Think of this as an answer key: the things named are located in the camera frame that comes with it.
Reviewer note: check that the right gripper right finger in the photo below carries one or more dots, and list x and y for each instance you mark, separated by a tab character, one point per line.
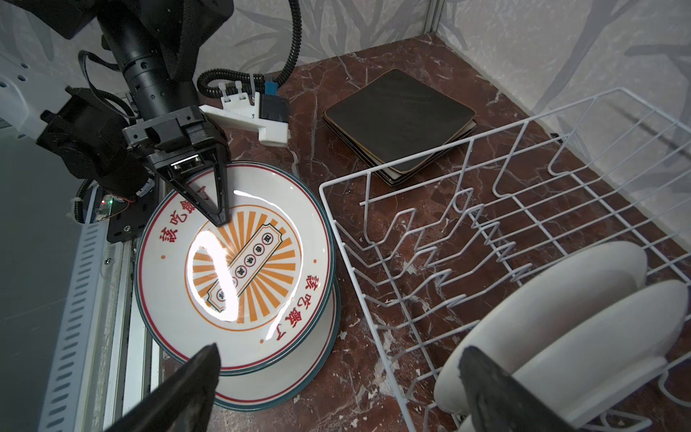
498	402

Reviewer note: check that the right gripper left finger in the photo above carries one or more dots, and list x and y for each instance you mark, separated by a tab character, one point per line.
183	402

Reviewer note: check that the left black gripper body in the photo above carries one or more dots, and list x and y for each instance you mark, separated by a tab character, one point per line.
179	144

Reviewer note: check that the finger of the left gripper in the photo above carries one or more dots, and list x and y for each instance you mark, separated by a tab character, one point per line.
193	193
219	207

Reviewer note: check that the white round plate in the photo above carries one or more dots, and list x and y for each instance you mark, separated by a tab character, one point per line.
609	356
278	383
255	287
543	310

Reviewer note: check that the floral square plate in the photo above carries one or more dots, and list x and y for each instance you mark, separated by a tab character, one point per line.
392	177
410	162

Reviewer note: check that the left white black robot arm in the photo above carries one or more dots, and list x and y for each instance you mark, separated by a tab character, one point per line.
155	45

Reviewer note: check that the green led circuit board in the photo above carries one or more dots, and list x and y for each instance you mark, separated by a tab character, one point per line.
108	207

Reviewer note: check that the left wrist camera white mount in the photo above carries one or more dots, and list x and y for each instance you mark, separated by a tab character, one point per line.
240	111

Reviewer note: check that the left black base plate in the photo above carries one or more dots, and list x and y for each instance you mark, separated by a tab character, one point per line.
130	219

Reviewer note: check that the aluminium front rail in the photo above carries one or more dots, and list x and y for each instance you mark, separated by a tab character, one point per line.
104	362

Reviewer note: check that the white wire dish rack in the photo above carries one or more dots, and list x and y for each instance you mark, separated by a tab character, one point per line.
429	260

